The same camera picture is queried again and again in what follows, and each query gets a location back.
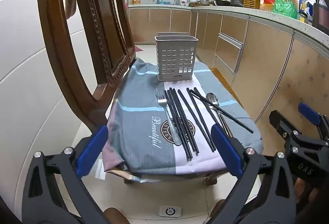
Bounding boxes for group of black chopsticks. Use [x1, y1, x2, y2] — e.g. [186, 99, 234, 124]
[164, 87, 254, 162]

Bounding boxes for blue snack bag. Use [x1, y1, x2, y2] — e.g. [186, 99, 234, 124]
[298, 0, 315, 21]

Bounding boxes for carved wooden chair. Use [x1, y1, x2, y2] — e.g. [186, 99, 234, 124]
[36, 0, 244, 186]

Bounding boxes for black wok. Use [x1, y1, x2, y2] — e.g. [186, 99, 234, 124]
[205, 0, 230, 6]

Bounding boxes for green plastic bag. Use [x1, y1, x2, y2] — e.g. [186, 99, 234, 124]
[272, 0, 299, 19]

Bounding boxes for metal fork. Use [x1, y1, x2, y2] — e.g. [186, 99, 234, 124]
[155, 92, 182, 145]

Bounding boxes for dark red container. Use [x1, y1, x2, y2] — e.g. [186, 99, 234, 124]
[312, 0, 329, 31]

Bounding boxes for person's right hand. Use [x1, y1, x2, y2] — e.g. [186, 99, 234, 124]
[294, 178, 311, 210]

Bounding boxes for beige kitchen counter cabinets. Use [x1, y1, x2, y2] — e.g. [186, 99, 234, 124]
[128, 3, 329, 175]

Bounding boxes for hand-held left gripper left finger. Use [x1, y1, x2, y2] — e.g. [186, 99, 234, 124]
[22, 125, 114, 224]

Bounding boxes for white round-button device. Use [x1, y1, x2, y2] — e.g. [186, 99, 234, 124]
[159, 205, 182, 218]

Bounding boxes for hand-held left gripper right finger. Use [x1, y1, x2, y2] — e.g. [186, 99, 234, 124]
[206, 124, 297, 224]

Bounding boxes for metal spoon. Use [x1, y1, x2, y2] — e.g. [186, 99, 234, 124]
[206, 92, 234, 138]

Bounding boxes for brown rounded object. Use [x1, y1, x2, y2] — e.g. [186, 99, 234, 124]
[210, 199, 227, 217]
[104, 207, 127, 224]

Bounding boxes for yellow bamboo rack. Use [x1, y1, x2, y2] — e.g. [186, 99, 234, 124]
[243, 0, 261, 10]

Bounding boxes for grey plastic utensil holder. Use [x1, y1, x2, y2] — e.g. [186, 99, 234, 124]
[154, 32, 199, 82]

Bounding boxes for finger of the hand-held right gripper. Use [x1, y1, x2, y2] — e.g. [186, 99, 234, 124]
[269, 110, 302, 138]
[298, 103, 329, 141]

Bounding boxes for grey and pink printed cloth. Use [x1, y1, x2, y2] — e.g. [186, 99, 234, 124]
[102, 57, 264, 175]

